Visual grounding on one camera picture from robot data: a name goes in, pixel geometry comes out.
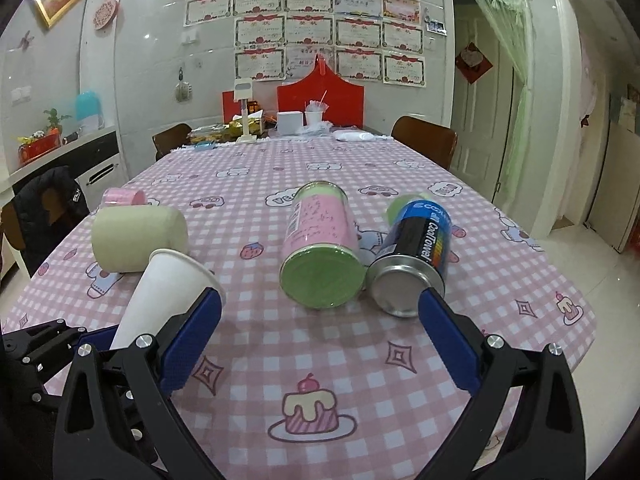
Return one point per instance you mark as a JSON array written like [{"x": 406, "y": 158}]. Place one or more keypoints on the white desk lamp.
[{"x": 243, "y": 93}]

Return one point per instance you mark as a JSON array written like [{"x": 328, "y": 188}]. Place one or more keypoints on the black jacket on chair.
[{"x": 47, "y": 209}]

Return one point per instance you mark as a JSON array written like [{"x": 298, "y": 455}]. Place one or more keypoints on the red diamond door decoration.
[{"x": 472, "y": 63}]

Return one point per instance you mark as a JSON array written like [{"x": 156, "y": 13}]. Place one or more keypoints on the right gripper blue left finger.
[{"x": 116, "y": 418}]

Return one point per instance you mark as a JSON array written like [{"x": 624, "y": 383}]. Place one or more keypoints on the pink plastic cup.
[{"x": 123, "y": 197}]

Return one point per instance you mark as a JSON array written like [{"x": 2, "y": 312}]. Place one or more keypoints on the white cup with straws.
[{"x": 314, "y": 111}]

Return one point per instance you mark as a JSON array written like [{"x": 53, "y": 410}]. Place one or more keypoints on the teal white humidifier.
[{"x": 88, "y": 111}]

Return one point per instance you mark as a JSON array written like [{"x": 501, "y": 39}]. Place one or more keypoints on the white paper cup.
[{"x": 169, "y": 285}]

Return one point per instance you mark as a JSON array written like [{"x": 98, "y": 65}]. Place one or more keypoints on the black blue spray can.
[{"x": 414, "y": 256}]

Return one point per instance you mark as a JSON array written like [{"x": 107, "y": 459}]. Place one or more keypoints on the pink round wall ornament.
[{"x": 104, "y": 14}]

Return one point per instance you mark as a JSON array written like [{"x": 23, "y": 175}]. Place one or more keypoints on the pink green-lidded can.
[{"x": 321, "y": 267}]

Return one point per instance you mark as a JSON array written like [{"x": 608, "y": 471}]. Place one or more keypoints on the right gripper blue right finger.
[{"x": 546, "y": 438}]

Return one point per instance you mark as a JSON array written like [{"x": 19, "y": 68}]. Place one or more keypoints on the brown chair right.
[{"x": 435, "y": 142}]

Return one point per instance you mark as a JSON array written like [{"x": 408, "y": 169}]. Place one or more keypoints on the light green plastic cup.
[{"x": 123, "y": 238}]

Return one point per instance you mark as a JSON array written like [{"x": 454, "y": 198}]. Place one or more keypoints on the brown chair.
[
  {"x": 435, "y": 142},
  {"x": 170, "y": 139}
]

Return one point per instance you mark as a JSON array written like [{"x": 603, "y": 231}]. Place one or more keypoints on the brown chair left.
[{"x": 170, "y": 139}]

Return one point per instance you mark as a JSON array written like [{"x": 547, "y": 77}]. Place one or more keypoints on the red planter with plants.
[{"x": 42, "y": 141}]

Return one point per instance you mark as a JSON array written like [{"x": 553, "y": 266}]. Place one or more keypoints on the white box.
[{"x": 289, "y": 123}]

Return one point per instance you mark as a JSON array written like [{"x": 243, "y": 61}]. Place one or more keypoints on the red gift box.
[{"x": 344, "y": 99}]

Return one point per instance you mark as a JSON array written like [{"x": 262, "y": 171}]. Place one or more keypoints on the white door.
[{"x": 482, "y": 112}]

